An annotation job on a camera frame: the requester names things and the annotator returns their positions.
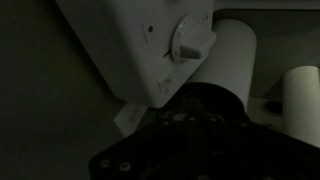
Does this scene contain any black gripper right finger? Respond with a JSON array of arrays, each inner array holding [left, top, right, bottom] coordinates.
[[199, 84, 320, 180]]

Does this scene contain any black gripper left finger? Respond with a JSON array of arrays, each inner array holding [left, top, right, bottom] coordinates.
[[90, 83, 201, 180]]

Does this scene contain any small white rocker switch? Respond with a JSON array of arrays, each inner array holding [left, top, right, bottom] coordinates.
[[158, 73, 174, 95]]

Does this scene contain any white stove knob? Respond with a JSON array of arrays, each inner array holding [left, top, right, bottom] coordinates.
[[170, 14, 218, 64]]

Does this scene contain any white electric stove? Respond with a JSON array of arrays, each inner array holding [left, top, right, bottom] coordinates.
[[54, 0, 218, 109]]

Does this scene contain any white labelled card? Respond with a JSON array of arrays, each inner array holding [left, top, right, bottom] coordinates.
[[113, 101, 148, 138]]

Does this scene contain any white paper towel roll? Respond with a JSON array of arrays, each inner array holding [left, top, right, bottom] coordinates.
[[281, 65, 320, 148], [186, 18, 258, 111]]

